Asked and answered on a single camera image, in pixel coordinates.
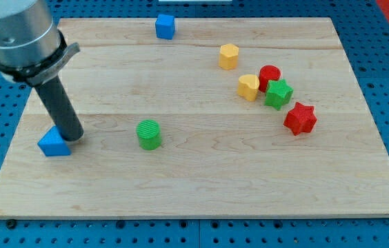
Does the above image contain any green cylinder block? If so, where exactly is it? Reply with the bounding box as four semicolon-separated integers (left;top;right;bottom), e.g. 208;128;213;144
136;119;162;150

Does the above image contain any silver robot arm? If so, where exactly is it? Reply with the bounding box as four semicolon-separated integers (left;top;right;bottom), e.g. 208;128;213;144
0;0;80;87

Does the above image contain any wooden board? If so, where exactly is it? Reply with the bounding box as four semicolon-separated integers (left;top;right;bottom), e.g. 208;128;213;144
0;18;389;220

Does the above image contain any yellow heart block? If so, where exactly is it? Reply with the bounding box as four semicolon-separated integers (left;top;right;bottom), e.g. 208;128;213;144
237;74;259;101

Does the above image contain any yellow hexagon block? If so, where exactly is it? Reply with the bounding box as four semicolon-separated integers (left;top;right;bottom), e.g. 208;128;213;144
218;43;239;70

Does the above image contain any green star block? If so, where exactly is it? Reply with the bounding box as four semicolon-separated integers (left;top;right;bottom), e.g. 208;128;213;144
264;79;294;110

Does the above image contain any red cylinder block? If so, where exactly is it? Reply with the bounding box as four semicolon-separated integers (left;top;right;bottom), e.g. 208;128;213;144
259;65;281;92

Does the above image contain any blue cube block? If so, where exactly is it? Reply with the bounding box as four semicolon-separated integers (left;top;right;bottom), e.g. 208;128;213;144
155;14;175;40

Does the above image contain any red star block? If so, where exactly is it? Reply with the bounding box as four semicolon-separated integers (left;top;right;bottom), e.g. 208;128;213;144
283;102;317;136

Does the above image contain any blue triangle block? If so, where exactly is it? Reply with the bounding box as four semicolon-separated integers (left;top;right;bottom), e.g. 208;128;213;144
37;126;71;156

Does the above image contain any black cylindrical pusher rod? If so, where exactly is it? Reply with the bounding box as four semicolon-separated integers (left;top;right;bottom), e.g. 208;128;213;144
35;76;84;142

